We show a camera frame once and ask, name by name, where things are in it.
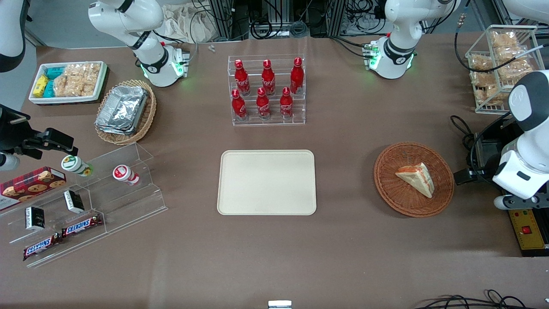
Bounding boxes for clear-wrapped fried snack pack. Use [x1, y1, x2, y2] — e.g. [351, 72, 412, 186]
[498, 60, 535, 81]
[495, 45, 529, 63]
[491, 32, 518, 48]
[475, 85, 509, 106]
[469, 55, 494, 72]
[471, 71, 500, 87]

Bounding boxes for stacked foil containers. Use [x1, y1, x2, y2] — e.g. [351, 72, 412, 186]
[95, 85, 149, 136]

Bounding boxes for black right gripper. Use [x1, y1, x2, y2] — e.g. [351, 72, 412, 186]
[0, 104, 79, 158]

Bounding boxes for white wire rack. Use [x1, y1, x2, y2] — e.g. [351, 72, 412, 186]
[465, 24, 549, 115]

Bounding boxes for red tartan cookie box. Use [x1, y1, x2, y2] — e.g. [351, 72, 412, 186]
[0, 167, 67, 211]

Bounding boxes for beige cloth bag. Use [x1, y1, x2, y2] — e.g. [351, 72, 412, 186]
[160, 3, 218, 44]

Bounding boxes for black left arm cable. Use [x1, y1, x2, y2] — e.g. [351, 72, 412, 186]
[454, 0, 549, 74]

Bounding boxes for clear-wrapped rice cracker pack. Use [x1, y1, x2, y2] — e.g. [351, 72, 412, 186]
[64, 63, 102, 97]
[53, 74, 71, 97]

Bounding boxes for white rectangular snack bin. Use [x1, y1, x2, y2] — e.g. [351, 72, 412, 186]
[28, 61, 108, 105]

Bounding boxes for beige rectangular tray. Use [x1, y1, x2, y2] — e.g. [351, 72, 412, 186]
[217, 150, 317, 216]

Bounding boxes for green-capped yoghurt bottle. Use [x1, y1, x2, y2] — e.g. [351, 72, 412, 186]
[60, 155, 94, 177]

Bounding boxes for clear acrylic bottle rack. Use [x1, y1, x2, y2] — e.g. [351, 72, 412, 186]
[227, 54, 306, 127]

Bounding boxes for red-capped yoghurt bottle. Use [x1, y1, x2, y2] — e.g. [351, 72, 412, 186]
[112, 165, 141, 186]

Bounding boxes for brown snickers bar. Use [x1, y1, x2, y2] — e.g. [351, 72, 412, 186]
[23, 234, 63, 261]
[61, 214, 104, 239]

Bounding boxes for light oval wicker basket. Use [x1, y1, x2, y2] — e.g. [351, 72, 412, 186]
[94, 79, 157, 146]

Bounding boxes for black floor cable bundle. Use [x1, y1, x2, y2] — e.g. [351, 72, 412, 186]
[414, 289, 549, 309]

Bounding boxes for black appliance with yellow panel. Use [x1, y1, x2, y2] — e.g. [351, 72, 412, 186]
[472, 116, 549, 258]

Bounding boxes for small black drink carton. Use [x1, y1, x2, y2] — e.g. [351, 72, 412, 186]
[63, 190, 85, 214]
[24, 206, 46, 231]

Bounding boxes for clear acrylic stepped shelf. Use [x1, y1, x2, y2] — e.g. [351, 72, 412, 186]
[0, 142, 169, 269]

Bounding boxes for brown round wicker basket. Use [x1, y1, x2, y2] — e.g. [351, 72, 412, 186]
[374, 142, 455, 218]

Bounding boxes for red cola bottle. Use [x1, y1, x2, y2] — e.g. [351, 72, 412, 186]
[290, 57, 305, 95]
[261, 60, 276, 96]
[256, 88, 271, 120]
[231, 89, 248, 121]
[234, 60, 251, 96]
[280, 87, 294, 120]

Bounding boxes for triangle sandwich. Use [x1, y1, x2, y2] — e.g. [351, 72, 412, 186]
[395, 162, 435, 199]

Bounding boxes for coiled black cable bundle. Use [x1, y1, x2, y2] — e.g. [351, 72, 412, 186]
[249, 17, 310, 40]

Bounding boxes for black appliance power cable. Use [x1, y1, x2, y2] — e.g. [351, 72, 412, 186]
[450, 115, 477, 151]

